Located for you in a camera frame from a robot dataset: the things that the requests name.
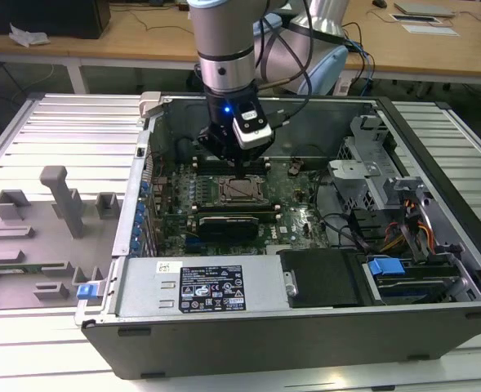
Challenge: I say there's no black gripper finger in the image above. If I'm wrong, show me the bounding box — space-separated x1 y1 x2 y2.
240 145 268 180
198 132 243 180

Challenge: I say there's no silver CPU plate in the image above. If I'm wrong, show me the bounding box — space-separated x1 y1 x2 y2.
223 179 256 201

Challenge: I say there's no CPU socket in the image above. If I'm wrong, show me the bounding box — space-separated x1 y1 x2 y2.
217 174 270 206

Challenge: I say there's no black RAM stick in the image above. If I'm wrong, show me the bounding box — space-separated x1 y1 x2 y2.
197 203 282 218
193 157 270 175

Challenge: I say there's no black round case speaker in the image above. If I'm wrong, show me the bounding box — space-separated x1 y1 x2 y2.
176 137 203 161

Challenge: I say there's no green motherboard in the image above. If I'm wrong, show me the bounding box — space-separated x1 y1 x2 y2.
149 158 335 258

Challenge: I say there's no black graphics card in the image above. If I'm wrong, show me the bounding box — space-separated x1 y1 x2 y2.
197 214 261 242

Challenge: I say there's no wooden desk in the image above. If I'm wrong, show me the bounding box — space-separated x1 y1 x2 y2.
0 0 481 87

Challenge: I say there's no silver metal drive cage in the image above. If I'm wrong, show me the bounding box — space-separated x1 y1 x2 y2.
327 114 429 209

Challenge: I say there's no black plastic shroud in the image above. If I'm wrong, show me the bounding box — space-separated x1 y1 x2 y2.
278 248 366 310

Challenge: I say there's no silver power supply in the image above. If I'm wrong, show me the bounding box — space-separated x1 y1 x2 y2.
115 256 298 318

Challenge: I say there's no blue disk carrier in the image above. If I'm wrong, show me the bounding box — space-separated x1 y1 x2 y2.
366 256 461 305

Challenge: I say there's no black monitor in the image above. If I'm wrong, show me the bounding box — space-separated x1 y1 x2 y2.
0 0 113 40

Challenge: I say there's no black PC case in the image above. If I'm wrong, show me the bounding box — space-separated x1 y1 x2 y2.
74 91 481 381

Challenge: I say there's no blue case latch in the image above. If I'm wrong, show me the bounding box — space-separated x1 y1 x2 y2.
78 283 105 301

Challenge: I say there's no gray parts rack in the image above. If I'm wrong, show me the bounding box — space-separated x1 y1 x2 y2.
0 165 127 311

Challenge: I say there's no white crumpled paper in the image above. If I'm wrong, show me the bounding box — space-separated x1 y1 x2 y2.
9 22 51 47

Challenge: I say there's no white paper with dark strip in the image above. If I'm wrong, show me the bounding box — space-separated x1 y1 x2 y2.
390 12 443 25

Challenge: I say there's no white paper sheet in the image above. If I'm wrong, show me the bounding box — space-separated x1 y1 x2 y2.
401 23 461 38

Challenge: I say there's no gray laptop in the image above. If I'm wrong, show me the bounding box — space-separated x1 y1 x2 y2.
393 2 457 18

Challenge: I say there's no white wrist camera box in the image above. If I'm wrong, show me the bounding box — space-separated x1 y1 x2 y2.
231 104 274 151

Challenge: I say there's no black camera cable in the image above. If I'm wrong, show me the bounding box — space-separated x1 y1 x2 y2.
254 11 319 123

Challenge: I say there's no black internal cable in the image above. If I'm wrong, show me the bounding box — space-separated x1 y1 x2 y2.
313 179 372 250

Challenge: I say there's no blue cable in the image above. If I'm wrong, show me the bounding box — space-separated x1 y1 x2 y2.
358 40 376 94

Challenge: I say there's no coloured wire bundle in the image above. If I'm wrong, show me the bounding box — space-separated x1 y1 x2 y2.
381 195 435 252

